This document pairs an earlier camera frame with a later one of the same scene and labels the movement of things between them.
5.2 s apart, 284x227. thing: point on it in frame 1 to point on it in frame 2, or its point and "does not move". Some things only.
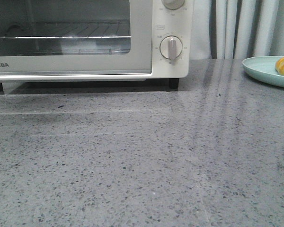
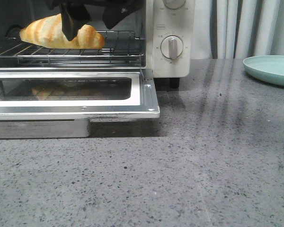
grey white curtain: x=237 y=29 does not move
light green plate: x=263 y=68 does not move
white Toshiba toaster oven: x=89 y=39 does not move
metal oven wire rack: x=77 y=38 to x=119 y=48
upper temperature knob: x=173 y=4 does not move
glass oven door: x=71 y=37 to x=34 y=103
